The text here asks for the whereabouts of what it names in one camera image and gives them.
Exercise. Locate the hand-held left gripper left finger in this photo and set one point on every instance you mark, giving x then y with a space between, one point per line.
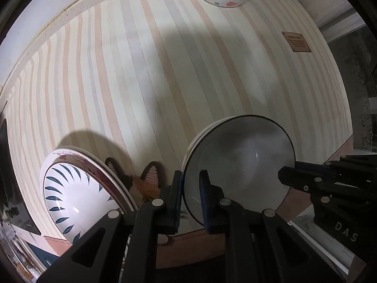
176 188

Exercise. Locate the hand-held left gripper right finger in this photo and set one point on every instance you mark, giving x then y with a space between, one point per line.
206 200

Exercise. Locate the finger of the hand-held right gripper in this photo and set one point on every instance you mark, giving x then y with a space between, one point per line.
312 166
297 178

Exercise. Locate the white bowl with red flowers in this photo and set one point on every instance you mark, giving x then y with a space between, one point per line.
193 144

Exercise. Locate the white bowl with black rim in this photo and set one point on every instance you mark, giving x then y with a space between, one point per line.
250 159

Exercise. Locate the white plate with pink flowers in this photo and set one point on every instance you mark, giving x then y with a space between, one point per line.
88 161

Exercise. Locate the white plate with blue leaves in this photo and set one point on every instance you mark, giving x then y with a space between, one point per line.
73 194

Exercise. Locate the glass sliding door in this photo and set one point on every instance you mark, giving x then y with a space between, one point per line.
353 94

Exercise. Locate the striped cat print cloth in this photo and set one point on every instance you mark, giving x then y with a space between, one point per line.
176 64

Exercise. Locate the brown cloth label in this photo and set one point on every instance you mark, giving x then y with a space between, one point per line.
296 42

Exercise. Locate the black gas stove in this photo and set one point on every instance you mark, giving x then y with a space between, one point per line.
14 188

